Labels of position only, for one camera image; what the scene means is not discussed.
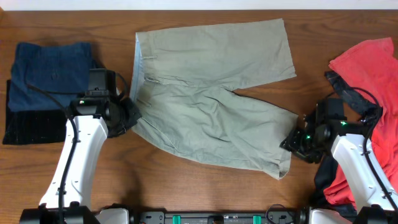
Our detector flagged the folded navy blue shorts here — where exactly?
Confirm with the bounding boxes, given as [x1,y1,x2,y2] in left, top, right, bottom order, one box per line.
[8,42,96,112]

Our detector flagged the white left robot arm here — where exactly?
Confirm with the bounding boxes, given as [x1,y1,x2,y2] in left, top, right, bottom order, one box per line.
[19,96,141,224]

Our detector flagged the red cloth garment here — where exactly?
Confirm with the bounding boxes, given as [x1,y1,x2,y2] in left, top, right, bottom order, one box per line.
[329,37,397,190]

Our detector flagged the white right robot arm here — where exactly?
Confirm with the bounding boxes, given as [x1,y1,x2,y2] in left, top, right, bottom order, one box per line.
[280,119,397,223]

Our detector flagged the folded black corduroy garment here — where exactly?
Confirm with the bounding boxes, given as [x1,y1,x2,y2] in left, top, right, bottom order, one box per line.
[2,80,67,145]

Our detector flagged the khaki shorts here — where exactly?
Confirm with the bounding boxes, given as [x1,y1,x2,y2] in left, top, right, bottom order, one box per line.
[130,19,297,179]

